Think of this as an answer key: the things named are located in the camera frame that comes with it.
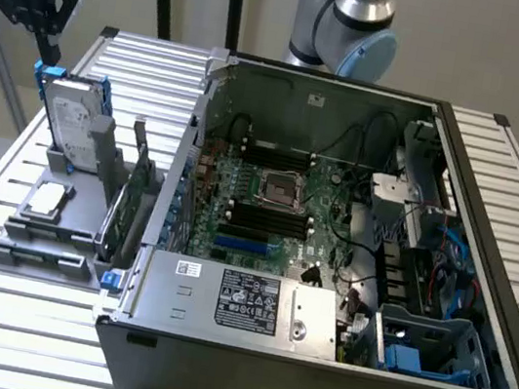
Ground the black open PC case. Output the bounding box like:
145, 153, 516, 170
83, 33, 519, 389

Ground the green graphics card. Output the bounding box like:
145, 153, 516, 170
92, 115, 166, 272

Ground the black RAM slot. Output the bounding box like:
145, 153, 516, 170
224, 216, 312, 241
225, 211, 313, 234
227, 205, 314, 228
228, 199, 315, 222
245, 136, 317, 158
242, 153, 315, 175
244, 142, 316, 164
243, 148, 315, 170

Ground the silver metal drive cage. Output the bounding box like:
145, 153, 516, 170
359, 113, 474, 253

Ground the silver hard disk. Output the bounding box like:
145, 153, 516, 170
29, 75, 112, 175

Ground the blue case latch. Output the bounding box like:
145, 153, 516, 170
98, 267, 124, 292

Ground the blue SATA wire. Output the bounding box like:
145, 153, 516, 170
423, 221, 488, 320

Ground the short black wire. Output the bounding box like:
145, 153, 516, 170
224, 110, 255, 145

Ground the CPU socket metal frame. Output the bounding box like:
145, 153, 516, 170
249, 166, 316, 214

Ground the black looped wire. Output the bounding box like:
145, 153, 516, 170
327, 101, 406, 174

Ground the grey parts rack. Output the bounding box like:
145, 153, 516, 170
0, 100, 176, 302

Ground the silver power supply unit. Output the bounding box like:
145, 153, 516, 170
126, 246, 351, 364

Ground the blue disk caddy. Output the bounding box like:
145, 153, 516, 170
18, 59, 123, 179

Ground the black expansion slot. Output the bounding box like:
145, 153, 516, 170
213, 239, 268, 255

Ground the grey blue disk bay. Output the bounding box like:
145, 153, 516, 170
365, 300, 503, 389

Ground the blue expansion slot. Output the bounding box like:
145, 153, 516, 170
214, 232, 270, 250

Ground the red wire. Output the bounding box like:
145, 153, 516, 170
421, 264, 444, 313

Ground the black fan shroud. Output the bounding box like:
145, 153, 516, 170
366, 239, 445, 318

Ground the green motherboard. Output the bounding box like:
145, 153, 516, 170
173, 133, 375, 291

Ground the green RAM stick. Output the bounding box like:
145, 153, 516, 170
0, 246, 85, 272

